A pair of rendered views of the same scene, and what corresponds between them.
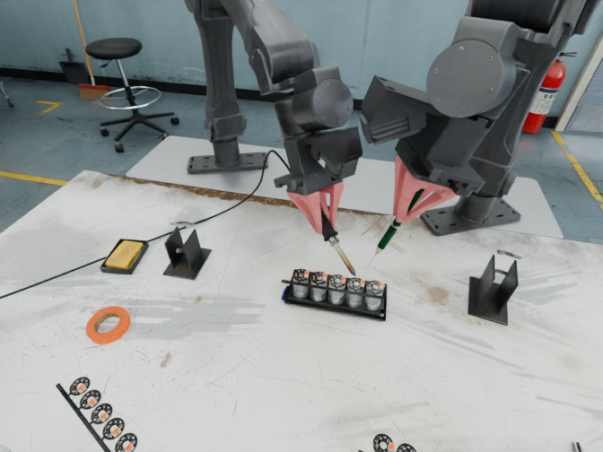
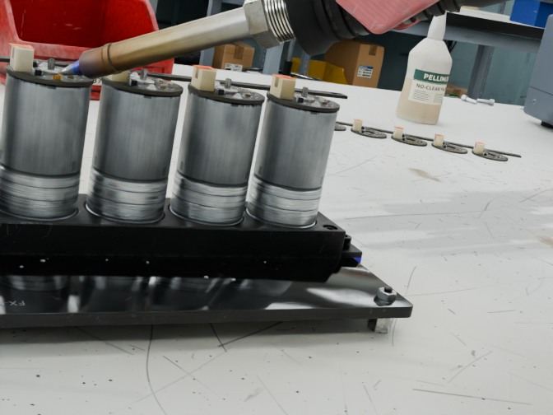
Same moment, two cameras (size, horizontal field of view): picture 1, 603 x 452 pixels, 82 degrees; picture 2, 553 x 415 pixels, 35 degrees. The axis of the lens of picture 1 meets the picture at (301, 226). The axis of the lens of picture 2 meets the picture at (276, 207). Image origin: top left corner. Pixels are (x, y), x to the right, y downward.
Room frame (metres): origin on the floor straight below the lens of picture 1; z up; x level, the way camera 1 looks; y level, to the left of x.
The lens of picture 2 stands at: (0.57, -0.19, 0.86)
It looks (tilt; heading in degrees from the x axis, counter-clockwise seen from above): 16 degrees down; 140
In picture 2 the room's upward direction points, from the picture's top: 11 degrees clockwise
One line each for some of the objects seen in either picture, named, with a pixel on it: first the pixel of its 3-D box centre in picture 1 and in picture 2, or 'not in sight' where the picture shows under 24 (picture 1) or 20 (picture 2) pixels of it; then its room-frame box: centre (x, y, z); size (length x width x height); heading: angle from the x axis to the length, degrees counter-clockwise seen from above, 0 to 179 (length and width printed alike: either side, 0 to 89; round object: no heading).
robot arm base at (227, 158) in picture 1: (226, 150); not in sight; (0.77, 0.19, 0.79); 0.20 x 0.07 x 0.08; 97
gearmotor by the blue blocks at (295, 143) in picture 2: (301, 284); (290, 169); (0.35, 0.00, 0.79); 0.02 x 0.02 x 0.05
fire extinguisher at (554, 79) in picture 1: (545, 92); not in sight; (2.50, -1.74, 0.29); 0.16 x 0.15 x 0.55; 77
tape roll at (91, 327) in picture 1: (108, 324); not in sight; (0.30, 0.29, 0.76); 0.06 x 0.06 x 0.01
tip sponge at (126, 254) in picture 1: (125, 256); not in sight; (0.44, 0.32, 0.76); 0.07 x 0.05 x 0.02; 174
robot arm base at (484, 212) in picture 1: (475, 203); not in sight; (0.56, -0.35, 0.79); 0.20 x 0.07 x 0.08; 105
